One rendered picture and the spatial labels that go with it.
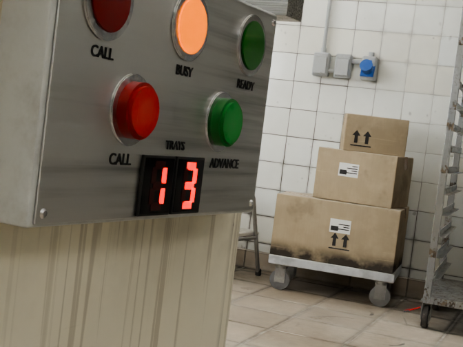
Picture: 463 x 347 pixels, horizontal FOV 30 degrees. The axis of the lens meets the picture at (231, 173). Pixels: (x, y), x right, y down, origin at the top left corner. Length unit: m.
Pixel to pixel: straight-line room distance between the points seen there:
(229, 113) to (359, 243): 3.62
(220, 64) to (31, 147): 0.17
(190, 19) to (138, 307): 0.18
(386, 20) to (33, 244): 4.23
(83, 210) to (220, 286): 0.23
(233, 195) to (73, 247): 0.14
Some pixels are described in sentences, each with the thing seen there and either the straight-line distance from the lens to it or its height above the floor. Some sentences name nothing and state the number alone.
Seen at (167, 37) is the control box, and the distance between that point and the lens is 0.48.
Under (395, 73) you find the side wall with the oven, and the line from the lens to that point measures 4.59.
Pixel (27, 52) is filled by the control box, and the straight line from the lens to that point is 0.41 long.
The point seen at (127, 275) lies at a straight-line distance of 0.53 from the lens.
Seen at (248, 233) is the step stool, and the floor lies 0.23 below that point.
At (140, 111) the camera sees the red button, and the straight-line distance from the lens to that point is 0.45.
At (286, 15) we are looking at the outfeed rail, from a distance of 0.62.
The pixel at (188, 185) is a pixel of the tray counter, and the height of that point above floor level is 0.72.
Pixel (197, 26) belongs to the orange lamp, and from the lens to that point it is 0.50.
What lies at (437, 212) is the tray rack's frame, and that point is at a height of 0.51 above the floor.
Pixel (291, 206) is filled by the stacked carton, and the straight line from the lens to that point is 4.19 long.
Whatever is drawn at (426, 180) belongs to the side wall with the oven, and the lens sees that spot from 4.53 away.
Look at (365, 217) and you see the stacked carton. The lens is 4.12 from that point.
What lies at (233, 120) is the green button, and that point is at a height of 0.76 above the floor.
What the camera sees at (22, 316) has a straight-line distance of 0.46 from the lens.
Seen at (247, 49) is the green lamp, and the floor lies 0.81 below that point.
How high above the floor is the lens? 0.76
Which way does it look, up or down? 3 degrees down
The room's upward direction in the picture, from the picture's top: 7 degrees clockwise
